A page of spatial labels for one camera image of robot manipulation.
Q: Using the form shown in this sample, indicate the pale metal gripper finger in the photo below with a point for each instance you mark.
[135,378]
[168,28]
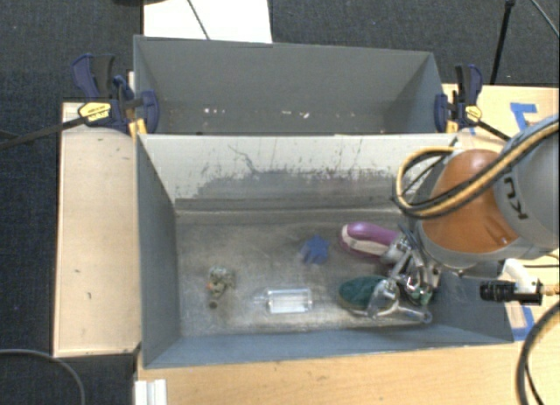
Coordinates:
[379,296]
[411,312]

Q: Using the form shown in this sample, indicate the dark green round sponge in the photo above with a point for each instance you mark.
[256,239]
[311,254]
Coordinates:
[356,291]

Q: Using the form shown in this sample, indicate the purple and white toy eggplant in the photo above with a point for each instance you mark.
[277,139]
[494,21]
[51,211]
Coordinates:
[367,237]

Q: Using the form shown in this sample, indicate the small blue toy hand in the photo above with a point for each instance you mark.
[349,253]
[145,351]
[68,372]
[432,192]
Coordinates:
[315,249]

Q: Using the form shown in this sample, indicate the grey metal bin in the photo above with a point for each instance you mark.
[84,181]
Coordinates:
[262,237]

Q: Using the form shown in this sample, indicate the green camouflage toy figure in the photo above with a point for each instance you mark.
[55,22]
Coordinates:
[220,281]

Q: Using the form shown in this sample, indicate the pale wood flat board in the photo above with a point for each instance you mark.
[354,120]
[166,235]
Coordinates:
[96,237]

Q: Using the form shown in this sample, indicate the black cylinder on white bracket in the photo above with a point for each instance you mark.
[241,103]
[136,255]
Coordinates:
[499,291]

